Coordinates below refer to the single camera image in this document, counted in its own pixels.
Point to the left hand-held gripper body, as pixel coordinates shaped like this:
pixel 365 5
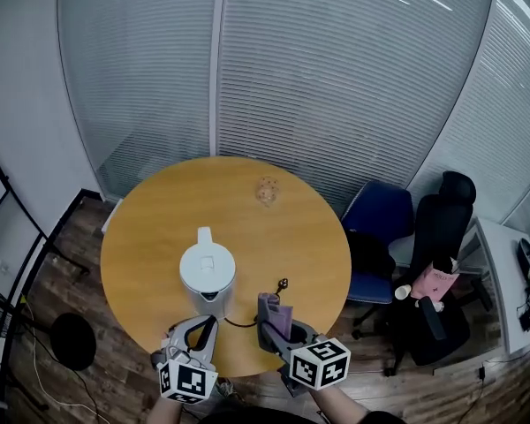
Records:
pixel 187 380

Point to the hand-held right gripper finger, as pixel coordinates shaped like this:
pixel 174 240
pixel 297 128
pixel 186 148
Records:
pixel 267 331

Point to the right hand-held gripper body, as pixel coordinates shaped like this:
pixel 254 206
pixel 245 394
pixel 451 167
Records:
pixel 320 365

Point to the white electric kettle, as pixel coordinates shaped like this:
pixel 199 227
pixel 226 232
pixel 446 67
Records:
pixel 207 265

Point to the person's left forearm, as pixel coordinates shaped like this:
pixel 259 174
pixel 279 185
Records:
pixel 168 412

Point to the person's right forearm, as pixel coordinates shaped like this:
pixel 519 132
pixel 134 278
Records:
pixel 338 406

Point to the small brown charm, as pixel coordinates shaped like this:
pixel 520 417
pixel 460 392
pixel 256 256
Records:
pixel 284 284

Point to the person's black top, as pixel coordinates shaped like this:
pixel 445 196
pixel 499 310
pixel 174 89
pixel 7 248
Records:
pixel 291 417

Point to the white paper cup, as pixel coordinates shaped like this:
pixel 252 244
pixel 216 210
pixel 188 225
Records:
pixel 403 292

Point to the black round stool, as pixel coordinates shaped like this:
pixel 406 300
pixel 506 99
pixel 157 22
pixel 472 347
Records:
pixel 73 342

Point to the black jacket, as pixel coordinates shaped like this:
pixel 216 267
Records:
pixel 371 252

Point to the black power adapter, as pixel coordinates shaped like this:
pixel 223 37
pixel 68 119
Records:
pixel 482 372

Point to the blue office chair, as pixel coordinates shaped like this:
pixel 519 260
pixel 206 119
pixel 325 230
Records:
pixel 380 210

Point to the black mesh office chair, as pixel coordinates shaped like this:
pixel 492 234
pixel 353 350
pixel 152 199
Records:
pixel 444 223

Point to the white side desk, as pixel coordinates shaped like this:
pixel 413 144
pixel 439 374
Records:
pixel 499 281

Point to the white wall socket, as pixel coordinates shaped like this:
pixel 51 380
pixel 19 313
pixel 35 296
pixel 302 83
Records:
pixel 4 267

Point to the black metal rack frame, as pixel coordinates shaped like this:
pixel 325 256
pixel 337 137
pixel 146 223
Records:
pixel 9 188

